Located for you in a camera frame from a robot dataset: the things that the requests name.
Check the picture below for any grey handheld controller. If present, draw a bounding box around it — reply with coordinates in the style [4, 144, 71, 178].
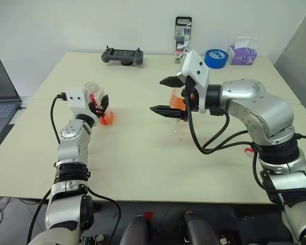
[100, 45, 145, 66]

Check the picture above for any clear bottle with orange drink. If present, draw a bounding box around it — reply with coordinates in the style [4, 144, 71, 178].
[83, 81, 116, 127]

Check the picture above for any purple tissue box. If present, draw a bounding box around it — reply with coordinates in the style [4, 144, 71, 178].
[227, 36, 259, 65]

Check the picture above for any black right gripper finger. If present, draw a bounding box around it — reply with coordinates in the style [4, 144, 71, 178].
[160, 76, 185, 88]
[149, 105, 187, 120]

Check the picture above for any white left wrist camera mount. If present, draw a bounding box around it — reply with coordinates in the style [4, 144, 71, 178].
[63, 88, 93, 119]

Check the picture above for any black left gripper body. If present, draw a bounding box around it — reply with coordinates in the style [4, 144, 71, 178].
[88, 102, 98, 119]

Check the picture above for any clear wine glass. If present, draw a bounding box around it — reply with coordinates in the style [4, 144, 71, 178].
[169, 88, 188, 126]

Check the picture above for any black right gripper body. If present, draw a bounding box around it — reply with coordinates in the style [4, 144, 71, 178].
[179, 76, 199, 121]

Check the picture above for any blue tape roll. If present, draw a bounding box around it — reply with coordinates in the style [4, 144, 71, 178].
[204, 48, 230, 70]

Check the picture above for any dark rounded shape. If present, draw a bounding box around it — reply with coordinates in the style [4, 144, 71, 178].
[121, 215, 150, 245]
[183, 211, 215, 245]

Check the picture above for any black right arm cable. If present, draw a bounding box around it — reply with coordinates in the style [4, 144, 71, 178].
[184, 79, 253, 155]
[202, 112, 249, 151]

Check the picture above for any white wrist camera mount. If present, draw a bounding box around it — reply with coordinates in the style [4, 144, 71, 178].
[181, 50, 211, 114]
[63, 88, 93, 119]

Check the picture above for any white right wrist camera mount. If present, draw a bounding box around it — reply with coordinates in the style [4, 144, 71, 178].
[181, 50, 211, 114]

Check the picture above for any dark grey laptop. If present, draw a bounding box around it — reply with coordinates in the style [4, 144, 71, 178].
[0, 58, 23, 138]

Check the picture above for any marker pen pack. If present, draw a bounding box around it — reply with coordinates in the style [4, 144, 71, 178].
[173, 16, 193, 63]

